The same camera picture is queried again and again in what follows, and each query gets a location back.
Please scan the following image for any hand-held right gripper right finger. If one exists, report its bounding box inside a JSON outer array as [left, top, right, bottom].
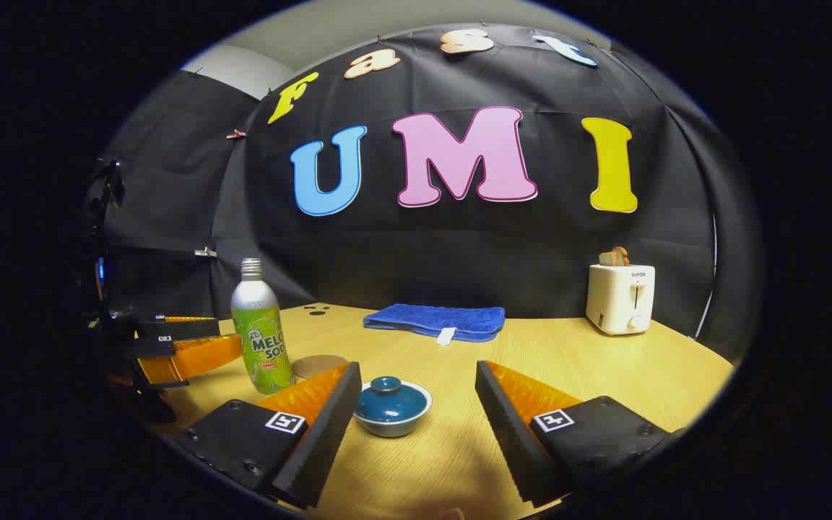
[[475, 360, 678, 508]]

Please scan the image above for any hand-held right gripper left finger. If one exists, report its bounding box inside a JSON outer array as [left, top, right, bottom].
[[173, 361, 363, 510]]

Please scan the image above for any silver green label water bottle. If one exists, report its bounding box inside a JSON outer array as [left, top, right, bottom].
[[231, 258, 295, 395]]

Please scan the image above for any white teacup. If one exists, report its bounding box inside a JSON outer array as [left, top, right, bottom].
[[352, 381, 433, 438]]

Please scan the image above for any round brown coaster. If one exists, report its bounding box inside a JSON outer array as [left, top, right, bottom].
[[291, 354, 350, 381]]

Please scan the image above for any blue teacup lid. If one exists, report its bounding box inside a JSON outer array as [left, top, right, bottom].
[[355, 376, 431, 424]]

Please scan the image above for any blue folded towel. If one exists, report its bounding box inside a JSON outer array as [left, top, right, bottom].
[[363, 303, 506, 346]]

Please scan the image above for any black equipment stand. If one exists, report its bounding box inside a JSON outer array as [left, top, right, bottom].
[[86, 159, 128, 322]]

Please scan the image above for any white toaster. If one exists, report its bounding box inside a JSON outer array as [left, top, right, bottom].
[[586, 263, 656, 337]]

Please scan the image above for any black backdrop cloth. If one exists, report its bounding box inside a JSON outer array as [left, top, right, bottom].
[[93, 22, 758, 362]]

